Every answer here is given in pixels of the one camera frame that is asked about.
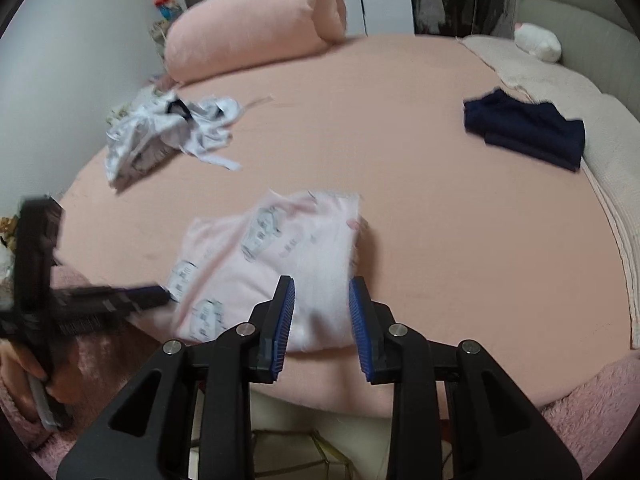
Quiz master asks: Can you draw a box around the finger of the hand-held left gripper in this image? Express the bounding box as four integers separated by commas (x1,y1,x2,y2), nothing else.
55,284,172,312
52,307,135,336

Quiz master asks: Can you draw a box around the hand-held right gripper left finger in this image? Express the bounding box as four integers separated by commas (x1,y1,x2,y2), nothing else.
56,276,296,480

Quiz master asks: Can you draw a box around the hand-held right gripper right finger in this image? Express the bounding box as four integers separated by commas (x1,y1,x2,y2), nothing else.
349,276,583,480

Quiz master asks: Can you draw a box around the pink printed garment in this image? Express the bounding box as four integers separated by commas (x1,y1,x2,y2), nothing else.
167,189,363,356

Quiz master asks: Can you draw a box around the person's left hand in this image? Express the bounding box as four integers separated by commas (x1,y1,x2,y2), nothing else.
0,339,82,407

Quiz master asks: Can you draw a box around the pink bed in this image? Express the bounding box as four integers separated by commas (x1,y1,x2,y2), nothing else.
55,34,640,418

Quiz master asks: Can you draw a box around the beige patterned cloth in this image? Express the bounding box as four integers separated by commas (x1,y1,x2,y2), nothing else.
187,392,396,480

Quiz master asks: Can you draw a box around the white printed garment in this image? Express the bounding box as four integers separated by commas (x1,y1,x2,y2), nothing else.
105,125,166,191

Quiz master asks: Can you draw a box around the white garment with navy collar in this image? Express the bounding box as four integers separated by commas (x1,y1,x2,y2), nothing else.
104,87,243,193

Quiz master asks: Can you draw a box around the small colourful toy figure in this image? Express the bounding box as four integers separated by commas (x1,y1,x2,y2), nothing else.
152,0,182,23

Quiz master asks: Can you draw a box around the pink bolster pillow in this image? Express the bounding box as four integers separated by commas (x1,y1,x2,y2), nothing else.
162,0,348,86

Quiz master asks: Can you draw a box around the beige blanket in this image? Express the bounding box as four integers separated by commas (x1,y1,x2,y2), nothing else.
457,35,640,351

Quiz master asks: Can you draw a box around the white cloth at bed edge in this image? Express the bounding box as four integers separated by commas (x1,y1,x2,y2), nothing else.
514,22,562,64

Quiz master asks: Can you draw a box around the grey sofa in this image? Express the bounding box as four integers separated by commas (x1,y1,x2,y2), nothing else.
515,0,640,121

